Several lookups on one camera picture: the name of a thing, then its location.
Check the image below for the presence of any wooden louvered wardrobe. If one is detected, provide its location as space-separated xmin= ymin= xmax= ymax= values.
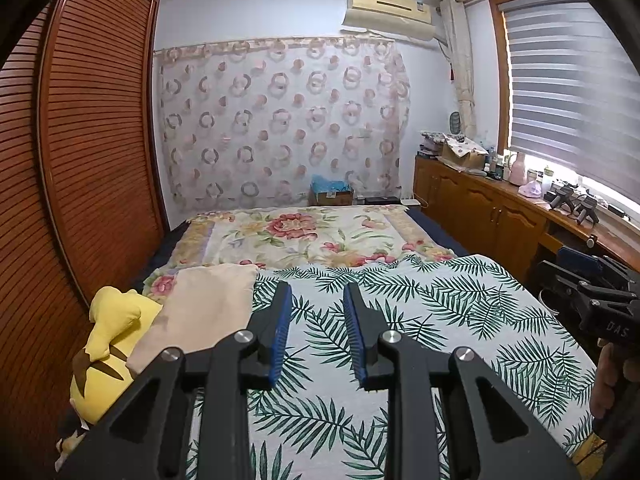
xmin=0 ymin=0 xmax=167 ymax=461

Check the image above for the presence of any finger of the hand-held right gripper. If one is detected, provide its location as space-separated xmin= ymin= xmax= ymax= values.
xmin=556 ymin=246 xmax=640 ymax=287
xmin=532 ymin=260 xmax=595 ymax=307

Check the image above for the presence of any person's right forearm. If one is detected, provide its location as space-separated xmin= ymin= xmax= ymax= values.
xmin=597 ymin=412 xmax=640 ymax=480

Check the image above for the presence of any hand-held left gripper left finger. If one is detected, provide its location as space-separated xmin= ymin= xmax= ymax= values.
xmin=57 ymin=280 xmax=294 ymax=480

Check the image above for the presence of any yellow patterned bed sheet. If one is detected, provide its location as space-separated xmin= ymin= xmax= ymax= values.
xmin=574 ymin=439 xmax=607 ymax=467

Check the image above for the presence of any beige printed t-shirt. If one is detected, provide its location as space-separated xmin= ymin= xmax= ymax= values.
xmin=126 ymin=262 xmax=260 ymax=377

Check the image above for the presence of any open spotted cardboard box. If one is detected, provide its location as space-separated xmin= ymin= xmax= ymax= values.
xmin=440 ymin=137 xmax=490 ymax=169

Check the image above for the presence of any cream tied curtain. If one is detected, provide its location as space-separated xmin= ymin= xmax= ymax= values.
xmin=440 ymin=0 xmax=479 ymax=134

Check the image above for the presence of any grey zebra window blind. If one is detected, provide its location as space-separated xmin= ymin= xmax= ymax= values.
xmin=500 ymin=0 xmax=640 ymax=197

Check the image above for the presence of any wooden side cabinet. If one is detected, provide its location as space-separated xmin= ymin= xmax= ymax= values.
xmin=412 ymin=155 xmax=640 ymax=287

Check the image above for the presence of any stack of books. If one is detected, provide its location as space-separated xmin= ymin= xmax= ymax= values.
xmin=419 ymin=131 xmax=446 ymax=159

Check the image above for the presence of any yellow plush toy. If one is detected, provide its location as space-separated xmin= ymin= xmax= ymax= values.
xmin=69 ymin=286 xmax=164 ymax=424

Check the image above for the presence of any wooden window frame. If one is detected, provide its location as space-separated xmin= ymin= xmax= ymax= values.
xmin=489 ymin=0 xmax=587 ymax=154

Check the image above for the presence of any circle pattern sheer curtain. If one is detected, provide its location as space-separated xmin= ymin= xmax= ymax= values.
xmin=152 ymin=37 xmax=412 ymax=212

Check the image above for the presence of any pink jug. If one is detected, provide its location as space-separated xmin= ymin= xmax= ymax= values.
xmin=510 ymin=152 xmax=529 ymax=186

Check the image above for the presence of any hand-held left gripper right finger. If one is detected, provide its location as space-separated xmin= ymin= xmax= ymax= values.
xmin=342 ymin=281 xmax=583 ymax=480

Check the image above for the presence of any cardboard box with blue contents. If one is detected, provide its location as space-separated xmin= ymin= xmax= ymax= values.
xmin=309 ymin=175 xmax=355 ymax=206

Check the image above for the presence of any floral bed sheet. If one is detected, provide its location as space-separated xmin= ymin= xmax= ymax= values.
xmin=142 ymin=205 xmax=459 ymax=302

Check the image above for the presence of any person's right hand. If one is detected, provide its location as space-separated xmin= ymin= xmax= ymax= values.
xmin=590 ymin=342 xmax=627 ymax=419

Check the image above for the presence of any cream wall air conditioner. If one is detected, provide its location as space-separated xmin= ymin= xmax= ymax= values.
xmin=341 ymin=0 xmax=435 ymax=41

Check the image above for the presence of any bed with leaf-print sheet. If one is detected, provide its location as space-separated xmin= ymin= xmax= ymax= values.
xmin=185 ymin=252 xmax=599 ymax=480

